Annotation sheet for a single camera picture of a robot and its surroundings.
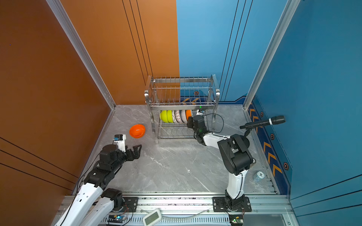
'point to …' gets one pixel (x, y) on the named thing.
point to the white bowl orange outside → (188, 113)
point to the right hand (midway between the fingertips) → (191, 117)
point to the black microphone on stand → (273, 120)
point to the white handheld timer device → (152, 217)
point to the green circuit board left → (116, 218)
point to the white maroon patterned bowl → (174, 119)
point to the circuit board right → (236, 220)
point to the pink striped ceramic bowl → (183, 115)
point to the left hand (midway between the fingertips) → (135, 144)
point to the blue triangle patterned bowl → (177, 116)
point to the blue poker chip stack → (259, 176)
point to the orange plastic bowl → (137, 131)
